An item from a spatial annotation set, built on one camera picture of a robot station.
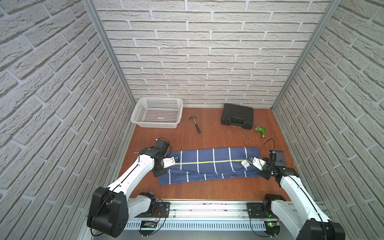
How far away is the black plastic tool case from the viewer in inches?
42.2

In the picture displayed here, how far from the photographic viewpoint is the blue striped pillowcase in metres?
0.85

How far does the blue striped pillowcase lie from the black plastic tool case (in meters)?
0.18
